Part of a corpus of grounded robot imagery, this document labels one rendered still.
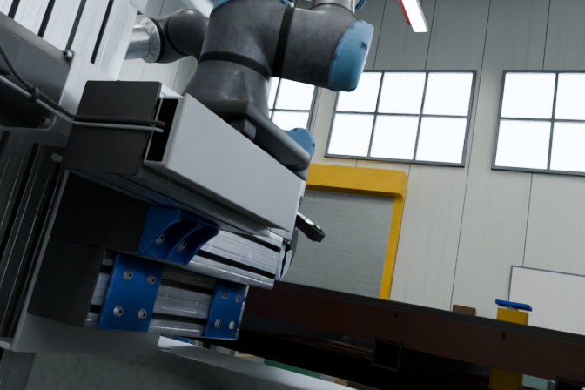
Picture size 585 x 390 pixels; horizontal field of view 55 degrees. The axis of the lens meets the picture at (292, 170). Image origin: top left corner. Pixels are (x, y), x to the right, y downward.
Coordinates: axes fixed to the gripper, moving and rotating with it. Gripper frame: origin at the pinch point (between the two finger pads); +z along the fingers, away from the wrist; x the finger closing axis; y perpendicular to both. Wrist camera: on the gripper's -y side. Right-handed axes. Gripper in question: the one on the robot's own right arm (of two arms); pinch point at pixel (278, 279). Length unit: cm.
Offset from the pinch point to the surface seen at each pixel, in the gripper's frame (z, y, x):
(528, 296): -88, 48, -822
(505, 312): -1, -50, -1
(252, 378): 17.5, -20.5, 36.3
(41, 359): 29, 47, 20
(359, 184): -231, 330, -760
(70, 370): 29, 37, 20
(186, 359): 17.4, -7.3, 36.3
